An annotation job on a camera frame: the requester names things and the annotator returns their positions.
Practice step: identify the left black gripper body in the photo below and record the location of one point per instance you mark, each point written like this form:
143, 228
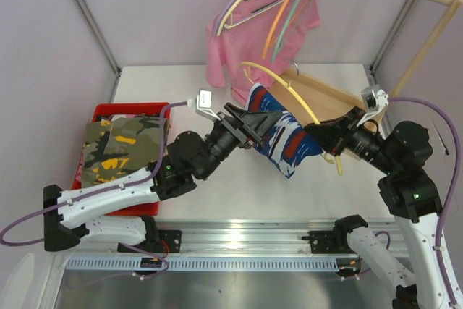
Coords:
236, 130

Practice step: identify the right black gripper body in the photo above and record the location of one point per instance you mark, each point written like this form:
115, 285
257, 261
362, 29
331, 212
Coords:
344, 132

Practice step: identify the blue red white shorts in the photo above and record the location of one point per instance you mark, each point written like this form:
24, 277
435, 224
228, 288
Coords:
287, 144

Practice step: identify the mint green hanger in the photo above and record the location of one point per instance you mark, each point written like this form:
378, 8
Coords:
292, 15

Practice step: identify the green yellow camouflage trousers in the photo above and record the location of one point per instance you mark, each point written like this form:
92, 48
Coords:
115, 148

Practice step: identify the orange hanger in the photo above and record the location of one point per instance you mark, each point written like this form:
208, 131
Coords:
276, 27

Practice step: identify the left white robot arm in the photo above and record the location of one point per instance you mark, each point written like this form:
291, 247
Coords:
85, 215

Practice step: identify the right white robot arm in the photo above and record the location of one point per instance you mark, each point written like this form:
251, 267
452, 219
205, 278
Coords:
413, 200

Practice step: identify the wooden clothes rack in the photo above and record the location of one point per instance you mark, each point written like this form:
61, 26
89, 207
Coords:
329, 101

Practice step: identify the pink t-shirt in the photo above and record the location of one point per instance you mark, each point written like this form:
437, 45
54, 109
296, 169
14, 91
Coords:
246, 43

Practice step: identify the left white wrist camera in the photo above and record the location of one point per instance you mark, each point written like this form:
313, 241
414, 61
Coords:
202, 104

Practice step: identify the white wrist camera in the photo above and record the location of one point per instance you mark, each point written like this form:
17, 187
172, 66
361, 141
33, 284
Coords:
375, 101
202, 104

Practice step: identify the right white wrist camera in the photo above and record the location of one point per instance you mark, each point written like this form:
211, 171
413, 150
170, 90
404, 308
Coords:
375, 101

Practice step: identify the aluminium mounting rail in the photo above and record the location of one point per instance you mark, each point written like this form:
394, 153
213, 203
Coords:
199, 239

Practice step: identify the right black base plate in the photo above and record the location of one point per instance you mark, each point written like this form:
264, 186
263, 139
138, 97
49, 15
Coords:
325, 242

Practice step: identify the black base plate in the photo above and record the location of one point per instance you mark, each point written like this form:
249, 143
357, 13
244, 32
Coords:
325, 242
170, 238

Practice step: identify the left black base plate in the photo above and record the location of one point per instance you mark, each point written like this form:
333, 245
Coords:
170, 238

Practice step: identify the white slotted cable duct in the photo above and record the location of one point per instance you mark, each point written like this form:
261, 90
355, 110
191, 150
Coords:
138, 263

